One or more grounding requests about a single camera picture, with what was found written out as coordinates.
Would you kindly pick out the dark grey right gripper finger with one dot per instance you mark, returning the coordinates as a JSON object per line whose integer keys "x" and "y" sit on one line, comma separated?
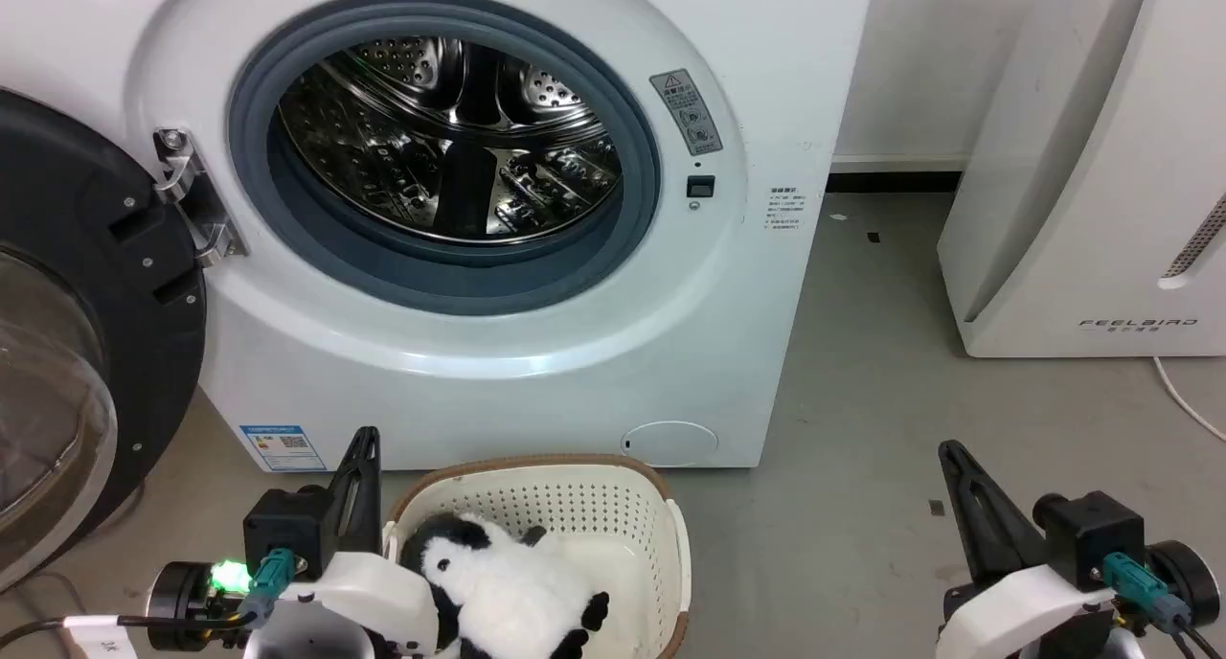
{"x": 987, "y": 515}

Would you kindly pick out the black baseboard strip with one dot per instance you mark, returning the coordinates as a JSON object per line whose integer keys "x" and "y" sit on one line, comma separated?
{"x": 891, "y": 182}

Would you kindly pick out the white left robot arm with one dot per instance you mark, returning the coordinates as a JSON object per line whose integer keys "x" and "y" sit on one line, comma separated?
{"x": 306, "y": 640}

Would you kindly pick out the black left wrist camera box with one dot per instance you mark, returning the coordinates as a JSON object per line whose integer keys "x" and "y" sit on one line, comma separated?
{"x": 287, "y": 534}

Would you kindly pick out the black door latch socket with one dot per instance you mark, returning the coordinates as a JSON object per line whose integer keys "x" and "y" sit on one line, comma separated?
{"x": 700, "y": 186}

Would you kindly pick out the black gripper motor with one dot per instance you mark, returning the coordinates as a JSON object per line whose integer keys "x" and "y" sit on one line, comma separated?
{"x": 1192, "y": 578}
{"x": 177, "y": 606}

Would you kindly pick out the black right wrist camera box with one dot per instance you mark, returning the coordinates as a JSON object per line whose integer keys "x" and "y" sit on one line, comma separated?
{"x": 1092, "y": 534}

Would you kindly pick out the stainless steel washing machine drum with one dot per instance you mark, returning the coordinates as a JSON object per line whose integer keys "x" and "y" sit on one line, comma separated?
{"x": 383, "y": 161}

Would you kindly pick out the small printed text label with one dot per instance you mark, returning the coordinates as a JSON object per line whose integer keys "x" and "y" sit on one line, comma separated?
{"x": 785, "y": 209}

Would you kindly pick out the metal door hinge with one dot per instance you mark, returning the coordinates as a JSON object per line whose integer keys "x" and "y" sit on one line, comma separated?
{"x": 196, "y": 199}

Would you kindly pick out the grey warning sticker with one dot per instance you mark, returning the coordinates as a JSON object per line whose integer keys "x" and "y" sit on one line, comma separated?
{"x": 688, "y": 113}

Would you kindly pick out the panda plush toy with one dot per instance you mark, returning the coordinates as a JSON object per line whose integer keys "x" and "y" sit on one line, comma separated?
{"x": 508, "y": 592}

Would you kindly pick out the washing machine door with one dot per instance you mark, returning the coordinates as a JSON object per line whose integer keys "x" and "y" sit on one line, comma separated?
{"x": 144, "y": 257}

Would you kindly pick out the white front-load washing machine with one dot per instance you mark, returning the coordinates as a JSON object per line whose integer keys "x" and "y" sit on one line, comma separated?
{"x": 594, "y": 372}

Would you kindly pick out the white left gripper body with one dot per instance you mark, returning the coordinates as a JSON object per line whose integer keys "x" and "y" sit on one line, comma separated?
{"x": 383, "y": 597}

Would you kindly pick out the round white filter cover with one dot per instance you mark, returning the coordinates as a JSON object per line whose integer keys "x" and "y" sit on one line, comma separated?
{"x": 670, "y": 443}

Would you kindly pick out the white perforated laundry basket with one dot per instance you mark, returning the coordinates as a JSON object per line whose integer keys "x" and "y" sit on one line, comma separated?
{"x": 584, "y": 515}

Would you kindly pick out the black left gripper motor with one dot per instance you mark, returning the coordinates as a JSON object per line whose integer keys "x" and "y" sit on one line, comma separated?
{"x": 177, "y": 606}

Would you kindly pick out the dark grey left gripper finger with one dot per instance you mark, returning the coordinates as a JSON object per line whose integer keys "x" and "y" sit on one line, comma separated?
{"x": 359, "y": 491}

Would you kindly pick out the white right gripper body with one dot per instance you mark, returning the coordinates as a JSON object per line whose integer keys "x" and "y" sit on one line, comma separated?
{"x": 1025, "y": 606}

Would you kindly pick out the blue energy label sticker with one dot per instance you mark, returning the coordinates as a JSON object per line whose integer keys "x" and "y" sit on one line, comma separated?
{"x": 283, "y": 446}

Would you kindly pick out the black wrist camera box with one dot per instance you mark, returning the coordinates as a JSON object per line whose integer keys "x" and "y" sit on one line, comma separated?
{"x": 1092, "y": 534}
{"x": 287, "y": 534}

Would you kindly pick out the grey rubber door gasket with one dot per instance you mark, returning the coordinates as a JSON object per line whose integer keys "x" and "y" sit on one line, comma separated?
{"x": 383, "y": 278}

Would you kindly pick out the white air purifier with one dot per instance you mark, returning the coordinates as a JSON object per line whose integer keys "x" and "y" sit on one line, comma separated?
{"x": 1082, "y": 209}

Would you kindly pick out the black right gripper motor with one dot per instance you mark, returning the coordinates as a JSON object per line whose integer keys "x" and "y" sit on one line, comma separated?
{"x": 1192, "y": 578}

